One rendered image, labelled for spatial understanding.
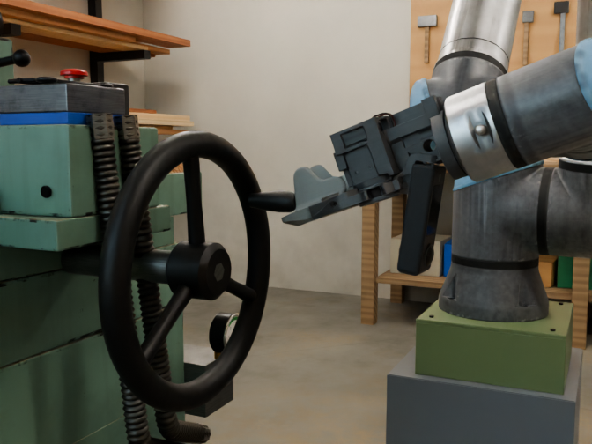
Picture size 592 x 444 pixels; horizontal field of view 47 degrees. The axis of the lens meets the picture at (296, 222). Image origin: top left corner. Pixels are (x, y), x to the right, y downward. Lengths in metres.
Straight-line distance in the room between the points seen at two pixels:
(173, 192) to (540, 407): 0.65
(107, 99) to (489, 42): 0.44
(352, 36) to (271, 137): 0.81
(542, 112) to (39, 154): 0.47
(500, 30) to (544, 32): 3.10
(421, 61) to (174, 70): 1.71
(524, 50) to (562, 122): 3.31
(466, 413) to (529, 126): 0.64
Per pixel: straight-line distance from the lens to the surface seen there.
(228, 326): 1.01
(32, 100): 0.73
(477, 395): 1.17
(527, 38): 3.96
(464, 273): 1.21
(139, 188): 0.62
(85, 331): 0.86
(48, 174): 0.70
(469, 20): 0.88
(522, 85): 0.66
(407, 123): 0.70
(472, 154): 0.66
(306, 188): 0.74
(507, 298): 1.19
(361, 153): 0.70
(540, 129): 0.65
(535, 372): 1.17
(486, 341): 1.16
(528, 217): 1.17
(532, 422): 1.17
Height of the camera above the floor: 0.94
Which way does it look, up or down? 7 degrees down
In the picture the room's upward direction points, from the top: straight up
